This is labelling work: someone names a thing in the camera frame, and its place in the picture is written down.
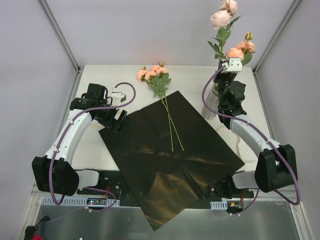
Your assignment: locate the cream ribbon strip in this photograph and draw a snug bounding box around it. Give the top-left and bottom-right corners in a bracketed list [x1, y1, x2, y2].
[215, 125, 254, 164]

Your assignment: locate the peach rose stem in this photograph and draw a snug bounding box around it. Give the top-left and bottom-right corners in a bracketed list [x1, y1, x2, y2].
[147, 62, 185, 152]
[136, 65, 175, 152]

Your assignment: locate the peach rose stem top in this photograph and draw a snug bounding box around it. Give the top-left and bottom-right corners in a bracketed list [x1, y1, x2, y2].
[147, 62, 185, 152]

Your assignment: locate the pale pink rose stem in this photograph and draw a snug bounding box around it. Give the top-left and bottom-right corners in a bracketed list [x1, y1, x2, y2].
[208, 0, 239, 62]

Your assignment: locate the black wrapping paper sheet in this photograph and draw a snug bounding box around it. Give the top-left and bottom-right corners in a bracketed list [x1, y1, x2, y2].
[99, 91, 244, 230]

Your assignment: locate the orange rose stem with bud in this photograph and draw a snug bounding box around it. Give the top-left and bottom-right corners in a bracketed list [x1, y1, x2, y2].
[226, 31, 256, 66]

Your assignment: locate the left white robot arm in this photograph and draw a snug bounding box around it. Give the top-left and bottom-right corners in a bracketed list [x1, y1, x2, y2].
[31, 83, 127, 196]

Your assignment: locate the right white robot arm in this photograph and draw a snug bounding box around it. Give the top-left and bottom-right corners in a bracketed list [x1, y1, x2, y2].
[214, 72, 300, 198]

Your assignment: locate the white ribbed ceramic vase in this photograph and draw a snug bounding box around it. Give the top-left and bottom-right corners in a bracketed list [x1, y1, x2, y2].
[201, 83, 219, 121]

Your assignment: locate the red and black object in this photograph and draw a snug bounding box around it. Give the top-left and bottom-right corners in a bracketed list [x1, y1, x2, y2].
[23, 215, 51, 240]

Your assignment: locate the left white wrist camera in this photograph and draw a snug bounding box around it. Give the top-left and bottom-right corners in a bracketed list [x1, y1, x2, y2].
[110, 87, 127, 106]

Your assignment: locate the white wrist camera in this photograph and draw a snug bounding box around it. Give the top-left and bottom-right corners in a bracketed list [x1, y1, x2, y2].
[110, 87, 127, 106]
[221, 57, 243, 74]

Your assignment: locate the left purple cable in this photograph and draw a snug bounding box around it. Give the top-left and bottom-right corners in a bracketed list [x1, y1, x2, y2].
[49, 81, 137, 222]

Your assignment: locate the purple cable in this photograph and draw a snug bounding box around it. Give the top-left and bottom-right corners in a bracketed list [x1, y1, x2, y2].
[201, 66, 301, 221]
[49, 81, 137, 222]

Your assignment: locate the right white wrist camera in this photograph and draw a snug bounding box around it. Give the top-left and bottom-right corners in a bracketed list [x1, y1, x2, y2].
[221, 57, 243, 74]

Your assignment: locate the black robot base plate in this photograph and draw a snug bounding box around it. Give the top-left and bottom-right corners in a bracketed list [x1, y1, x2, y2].
[76, 169, 253, 209]

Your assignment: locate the left white cable duct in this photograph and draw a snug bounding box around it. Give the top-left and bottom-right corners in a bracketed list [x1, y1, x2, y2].
[41, 196, 121, 207]

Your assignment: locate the white cable duct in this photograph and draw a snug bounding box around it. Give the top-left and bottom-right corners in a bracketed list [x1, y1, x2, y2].
[210, 200, 228, 211]
[41, 196, 121, 207]

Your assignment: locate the right white cable duct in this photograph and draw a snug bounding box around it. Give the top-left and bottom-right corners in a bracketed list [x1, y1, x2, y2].
[210, 200, 228, 211]

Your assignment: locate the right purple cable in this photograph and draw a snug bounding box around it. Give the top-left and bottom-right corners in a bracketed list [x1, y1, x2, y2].
[201, 66, 301, 221]

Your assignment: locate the right aluminium frame post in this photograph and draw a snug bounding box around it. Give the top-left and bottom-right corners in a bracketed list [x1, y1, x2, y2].
[252, 0, 303, 76]

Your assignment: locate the aluminium frame post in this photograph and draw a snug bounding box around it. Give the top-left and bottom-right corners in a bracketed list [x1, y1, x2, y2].
[37, 0, 82, 74]
[252, 0, 303, 76]

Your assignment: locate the left aluminium frame post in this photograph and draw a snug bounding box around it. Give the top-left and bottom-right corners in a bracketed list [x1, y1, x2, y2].
[37, 0, 82, 74]

